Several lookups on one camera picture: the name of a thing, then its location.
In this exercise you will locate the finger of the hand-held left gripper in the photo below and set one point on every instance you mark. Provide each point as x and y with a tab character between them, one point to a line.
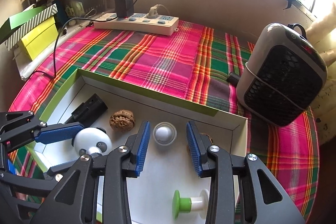
57	132
60	169

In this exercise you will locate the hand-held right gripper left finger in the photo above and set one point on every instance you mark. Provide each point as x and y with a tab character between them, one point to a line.
141	145

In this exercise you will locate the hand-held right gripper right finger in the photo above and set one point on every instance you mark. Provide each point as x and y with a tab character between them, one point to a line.
194	148

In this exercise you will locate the small brown walnut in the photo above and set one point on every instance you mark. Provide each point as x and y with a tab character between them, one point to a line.
208	139

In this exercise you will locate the white round cap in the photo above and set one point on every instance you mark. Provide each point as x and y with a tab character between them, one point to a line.
164	133

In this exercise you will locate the large brown walnut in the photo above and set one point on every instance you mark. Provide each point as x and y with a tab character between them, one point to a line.
122	120

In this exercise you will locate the white panda toy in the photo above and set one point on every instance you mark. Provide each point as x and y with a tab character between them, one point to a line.
89	138

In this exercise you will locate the green cardboard box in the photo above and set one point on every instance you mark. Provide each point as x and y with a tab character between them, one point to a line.
157	182

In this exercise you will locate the black cylindrical device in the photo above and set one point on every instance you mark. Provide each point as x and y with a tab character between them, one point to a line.
92	107

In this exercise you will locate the green white spool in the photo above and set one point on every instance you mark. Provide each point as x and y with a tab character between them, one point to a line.
181	203

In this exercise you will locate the white board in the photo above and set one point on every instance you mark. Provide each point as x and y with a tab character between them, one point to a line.
29	66

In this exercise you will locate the black heater plug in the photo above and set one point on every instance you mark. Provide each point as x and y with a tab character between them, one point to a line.
232	77

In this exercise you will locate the pink green plaid tablecloth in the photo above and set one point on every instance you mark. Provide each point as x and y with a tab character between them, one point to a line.
162	56

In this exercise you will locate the lime shoebox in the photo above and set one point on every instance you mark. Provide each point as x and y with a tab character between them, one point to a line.
39	40

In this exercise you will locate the grey space heater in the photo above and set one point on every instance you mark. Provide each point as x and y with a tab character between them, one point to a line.
262	56

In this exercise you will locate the striped box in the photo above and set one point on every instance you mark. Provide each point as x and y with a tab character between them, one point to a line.
39	16

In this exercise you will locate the white power strip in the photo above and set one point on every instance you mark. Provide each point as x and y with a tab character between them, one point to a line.
147	26

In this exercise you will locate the clear storage container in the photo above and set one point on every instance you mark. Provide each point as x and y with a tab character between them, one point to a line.
78	7

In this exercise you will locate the white plug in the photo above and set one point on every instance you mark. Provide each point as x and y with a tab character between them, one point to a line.
152	12

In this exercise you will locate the cream heart curtain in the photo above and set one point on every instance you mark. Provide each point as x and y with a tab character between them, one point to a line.
325	29

